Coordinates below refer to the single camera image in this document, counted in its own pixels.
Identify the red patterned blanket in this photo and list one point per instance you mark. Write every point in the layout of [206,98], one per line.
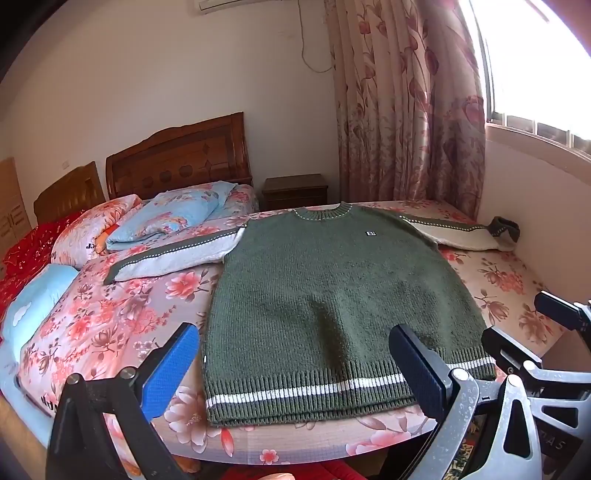
[29,256]

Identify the small wooden headboard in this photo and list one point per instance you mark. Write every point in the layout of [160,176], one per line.
[78,190]

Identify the green white knit sweater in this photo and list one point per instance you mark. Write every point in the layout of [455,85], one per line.
[300,319]

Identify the pink floral bed sheet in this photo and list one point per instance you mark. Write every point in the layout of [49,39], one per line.
[95,330]

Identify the brown cardboard box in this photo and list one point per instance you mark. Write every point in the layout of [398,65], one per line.
[14,221]

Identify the pink floral curtain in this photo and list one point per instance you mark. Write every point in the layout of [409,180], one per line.
[410,109]

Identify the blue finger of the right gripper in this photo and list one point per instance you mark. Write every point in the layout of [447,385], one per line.
[509,354]
[569,315]

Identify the pink floral pillow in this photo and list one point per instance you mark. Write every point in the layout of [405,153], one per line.
[76,245]

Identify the large carved wooden headboard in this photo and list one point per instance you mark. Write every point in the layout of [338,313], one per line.
[179,157]

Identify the light blue cloud pillow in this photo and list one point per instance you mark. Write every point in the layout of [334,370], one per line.
[33,304]

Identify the window with metal frame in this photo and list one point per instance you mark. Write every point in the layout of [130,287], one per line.
[534,72]

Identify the white air conditioner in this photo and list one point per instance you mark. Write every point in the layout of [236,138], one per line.
[204,7]

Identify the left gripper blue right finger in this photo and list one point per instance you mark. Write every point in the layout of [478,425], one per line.
[425,372]

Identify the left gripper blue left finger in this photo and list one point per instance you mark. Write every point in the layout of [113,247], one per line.
[160,374]

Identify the dark wooden nightstand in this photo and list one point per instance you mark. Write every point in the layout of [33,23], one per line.
[294,191]

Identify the blue floral folded quilt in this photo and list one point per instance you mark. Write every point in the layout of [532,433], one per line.
[169,212]

